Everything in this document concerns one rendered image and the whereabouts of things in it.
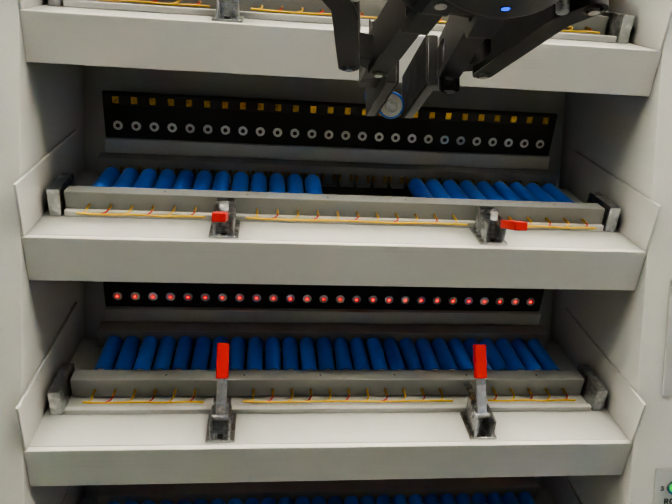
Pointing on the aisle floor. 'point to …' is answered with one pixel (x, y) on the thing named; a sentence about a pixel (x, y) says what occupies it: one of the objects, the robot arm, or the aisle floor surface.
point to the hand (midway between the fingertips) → (399, 79)
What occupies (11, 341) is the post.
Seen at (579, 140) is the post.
